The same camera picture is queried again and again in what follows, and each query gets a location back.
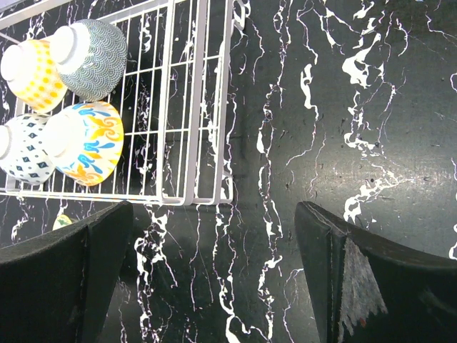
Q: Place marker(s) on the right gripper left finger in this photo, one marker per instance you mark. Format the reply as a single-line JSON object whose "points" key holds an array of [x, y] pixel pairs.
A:
{"points": [[57, 287]]}

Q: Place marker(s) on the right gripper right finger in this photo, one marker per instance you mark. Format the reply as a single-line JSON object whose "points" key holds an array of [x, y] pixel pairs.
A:
{"points": [[366, 288]]}

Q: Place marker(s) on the white leaf patterned bowl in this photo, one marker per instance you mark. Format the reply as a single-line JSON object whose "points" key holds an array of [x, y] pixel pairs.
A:
{"points": [[61, 221]]}

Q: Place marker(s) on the blue white patterned bowl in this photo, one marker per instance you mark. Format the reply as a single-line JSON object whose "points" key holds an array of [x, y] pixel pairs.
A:
{"points": [[22, 154]]}

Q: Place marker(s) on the orange blue floral bowl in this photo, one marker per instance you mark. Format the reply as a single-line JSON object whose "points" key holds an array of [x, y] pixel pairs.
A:
{"points": [[85, 141]]}

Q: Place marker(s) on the yellow dotted sun bowl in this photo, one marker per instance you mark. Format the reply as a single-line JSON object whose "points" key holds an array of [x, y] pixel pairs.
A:
{"points": [[32, 76]]}

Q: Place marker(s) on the red rimmed patterned bowl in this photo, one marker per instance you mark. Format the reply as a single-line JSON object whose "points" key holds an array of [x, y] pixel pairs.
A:
{"points": [[90, 57]]}

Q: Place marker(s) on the white wire dish rack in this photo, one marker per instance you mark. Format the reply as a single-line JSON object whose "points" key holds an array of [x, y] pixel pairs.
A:
{"points": [[173, 98]]}

